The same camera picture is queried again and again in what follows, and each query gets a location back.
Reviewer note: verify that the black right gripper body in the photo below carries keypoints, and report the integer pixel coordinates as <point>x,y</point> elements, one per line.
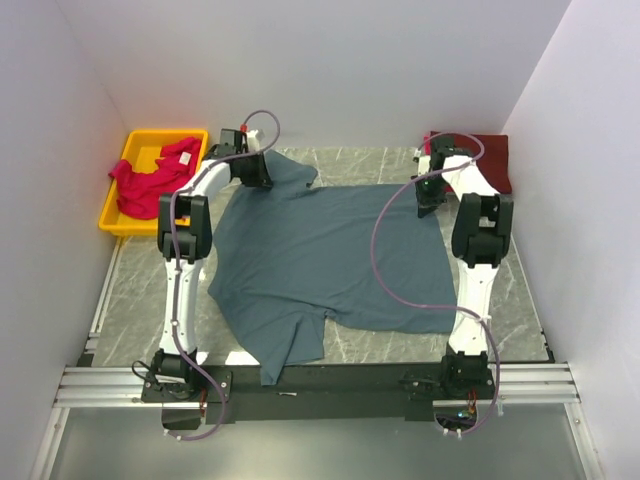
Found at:
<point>429,192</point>

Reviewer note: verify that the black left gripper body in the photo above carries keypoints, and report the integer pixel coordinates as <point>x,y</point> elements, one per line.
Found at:
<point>251,173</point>

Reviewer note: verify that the blue-grey t shirt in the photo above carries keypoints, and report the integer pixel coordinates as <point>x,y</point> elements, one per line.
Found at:
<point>295,255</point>

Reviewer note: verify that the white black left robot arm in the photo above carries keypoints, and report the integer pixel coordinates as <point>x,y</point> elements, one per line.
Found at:
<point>185,240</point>

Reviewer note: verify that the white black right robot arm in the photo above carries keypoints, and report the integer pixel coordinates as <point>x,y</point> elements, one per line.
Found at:
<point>480,240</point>

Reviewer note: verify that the folded maroon t shirt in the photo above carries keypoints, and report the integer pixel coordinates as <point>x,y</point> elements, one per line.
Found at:
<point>493,164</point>

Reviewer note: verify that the yellow plastic bin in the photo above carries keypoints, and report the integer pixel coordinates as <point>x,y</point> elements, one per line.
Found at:
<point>135,165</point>

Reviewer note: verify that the crumpled red t shirt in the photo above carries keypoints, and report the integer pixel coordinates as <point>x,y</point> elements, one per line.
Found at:
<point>150,182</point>

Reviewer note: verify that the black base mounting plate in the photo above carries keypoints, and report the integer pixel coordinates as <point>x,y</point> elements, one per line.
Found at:
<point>317,392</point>

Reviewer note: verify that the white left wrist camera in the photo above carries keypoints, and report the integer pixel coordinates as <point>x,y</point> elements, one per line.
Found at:
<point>254,138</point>

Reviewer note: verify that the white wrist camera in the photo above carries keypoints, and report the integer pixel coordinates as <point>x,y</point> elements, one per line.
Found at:
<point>422,161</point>
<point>254,138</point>

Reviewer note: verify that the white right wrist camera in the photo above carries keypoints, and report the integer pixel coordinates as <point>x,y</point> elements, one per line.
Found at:
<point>422,161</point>

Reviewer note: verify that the aluminium extrusion rail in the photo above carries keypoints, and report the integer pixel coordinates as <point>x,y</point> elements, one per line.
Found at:
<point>111,387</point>

